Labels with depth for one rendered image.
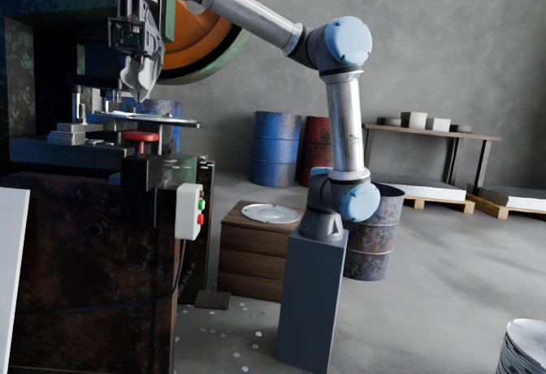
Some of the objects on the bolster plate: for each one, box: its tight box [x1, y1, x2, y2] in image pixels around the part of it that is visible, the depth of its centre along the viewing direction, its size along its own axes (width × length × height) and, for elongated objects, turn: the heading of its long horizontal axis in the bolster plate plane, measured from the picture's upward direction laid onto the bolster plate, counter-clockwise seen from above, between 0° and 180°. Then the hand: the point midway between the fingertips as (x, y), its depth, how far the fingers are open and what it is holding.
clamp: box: [47, 104, 103, 146], centre depth 85 cm, size 6×17×10 cm, turn 150°
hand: (140, 96), depth 68 cm, fingers closed
